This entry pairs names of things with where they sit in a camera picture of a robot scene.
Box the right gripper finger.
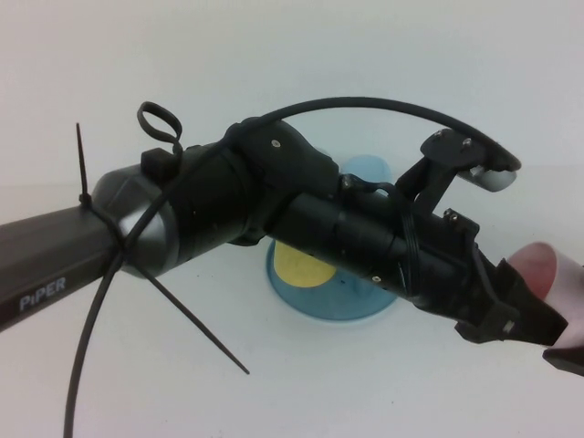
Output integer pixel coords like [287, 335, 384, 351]
[541, 344, 584, 380]

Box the light blue plastic cup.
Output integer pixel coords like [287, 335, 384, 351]
[339, 154, 393, 188]

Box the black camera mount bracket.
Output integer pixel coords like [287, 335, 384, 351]
[394, 130, 501, 215]

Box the blue cup stand tray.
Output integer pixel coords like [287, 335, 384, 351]
[265, 239, 398, 325]

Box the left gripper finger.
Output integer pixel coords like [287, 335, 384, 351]
[455, 257, 570, 349]

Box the yellow plastic cup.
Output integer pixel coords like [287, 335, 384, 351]
[272, 240, 337, 289]

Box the pink plastic cup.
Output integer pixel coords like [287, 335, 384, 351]
[508, 241, 584, 366]

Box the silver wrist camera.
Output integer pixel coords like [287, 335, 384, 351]
[460, 154, 521, 193]

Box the black cable tie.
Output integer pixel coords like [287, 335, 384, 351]
[75, 121, 129, 256]
[113, 255, 251, 375]

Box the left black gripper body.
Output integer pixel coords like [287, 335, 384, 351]
[387, 207, 516, 339]

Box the thin black gripper wire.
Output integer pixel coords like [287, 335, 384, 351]
[339, 172, 402, 202]

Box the thick black cable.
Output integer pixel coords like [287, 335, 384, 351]
[63, 96, 521, 438]

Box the black rubber loop strap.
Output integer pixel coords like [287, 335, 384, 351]
[136, 100, 184, 159]

